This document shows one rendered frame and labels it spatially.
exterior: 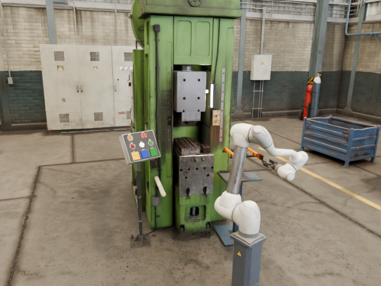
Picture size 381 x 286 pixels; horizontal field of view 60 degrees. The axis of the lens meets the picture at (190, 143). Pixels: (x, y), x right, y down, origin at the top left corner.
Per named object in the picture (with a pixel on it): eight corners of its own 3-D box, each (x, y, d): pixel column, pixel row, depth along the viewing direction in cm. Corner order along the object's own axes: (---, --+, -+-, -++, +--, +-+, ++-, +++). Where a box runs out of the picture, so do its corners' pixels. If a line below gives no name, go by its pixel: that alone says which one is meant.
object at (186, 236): (220, 239, 354) (220, 239, 354) (168, 247, 340) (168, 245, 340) (209, 222, 391) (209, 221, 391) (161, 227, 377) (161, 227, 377)
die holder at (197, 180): (212, 193, 358) (214, 154, 347) (178, 196, 349) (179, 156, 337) (198, 175, 411) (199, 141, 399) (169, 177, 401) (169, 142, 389)
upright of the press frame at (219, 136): (227, 220, 396) (237, 17, 336) (206, 223, 389) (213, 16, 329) (215, 205, 437) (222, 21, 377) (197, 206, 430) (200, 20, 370)
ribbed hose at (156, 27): (163, 189, 359) (161, 24, 314) (156, 189, 357) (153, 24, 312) (162, 187, 363) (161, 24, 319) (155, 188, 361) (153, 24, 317)
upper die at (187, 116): (200, 120, 339) (200, 111, 337) (181, 121, 334) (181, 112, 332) (190, 113, 379) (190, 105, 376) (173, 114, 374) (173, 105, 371)
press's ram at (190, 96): (212, 111, 340) (214, 71, 330) (177, 112, 331) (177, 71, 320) (201, 105, 379) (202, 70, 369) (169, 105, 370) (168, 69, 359)
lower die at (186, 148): (199, 153, 349) (199, 146, 346) (181, 154, 344) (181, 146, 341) (189, 143, 388) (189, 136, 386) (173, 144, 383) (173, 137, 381)
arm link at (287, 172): (280, 179, 287) (291, 168, 288) (290, 185, 273) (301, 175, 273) (274, 171, 284) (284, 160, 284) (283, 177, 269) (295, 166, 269)
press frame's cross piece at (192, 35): (211, 65, 342) (213, 16, 329) (173, 64, 331) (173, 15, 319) (199, 63, 383) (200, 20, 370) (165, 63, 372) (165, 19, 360)
